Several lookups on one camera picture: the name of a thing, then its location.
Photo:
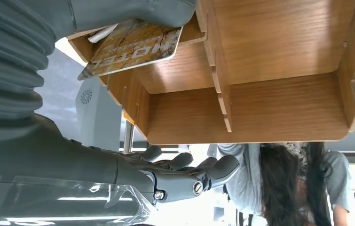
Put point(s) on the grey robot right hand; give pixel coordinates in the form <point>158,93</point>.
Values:
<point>55,162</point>

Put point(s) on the white card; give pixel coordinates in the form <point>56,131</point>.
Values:
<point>102,33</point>

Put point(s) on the person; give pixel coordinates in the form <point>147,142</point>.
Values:
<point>249,174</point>

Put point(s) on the grey kiosk stand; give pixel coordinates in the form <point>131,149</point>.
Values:
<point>99,118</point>

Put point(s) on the wooden compartment box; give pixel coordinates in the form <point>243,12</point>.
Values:
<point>258,109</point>

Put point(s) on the chrome stanchion post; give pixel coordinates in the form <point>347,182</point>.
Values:
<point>128,137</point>

